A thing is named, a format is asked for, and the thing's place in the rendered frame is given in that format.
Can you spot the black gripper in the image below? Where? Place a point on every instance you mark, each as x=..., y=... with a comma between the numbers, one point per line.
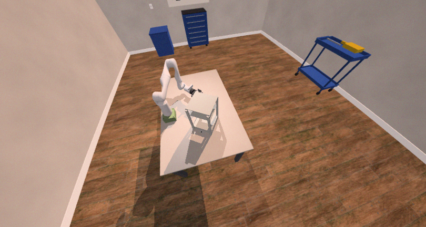
x=192, y=91

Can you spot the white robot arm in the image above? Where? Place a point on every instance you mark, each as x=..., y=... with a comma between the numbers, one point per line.
x=159, y=97

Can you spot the grey open shelving unit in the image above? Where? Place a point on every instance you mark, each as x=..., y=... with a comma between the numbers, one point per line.
x=202, y=106

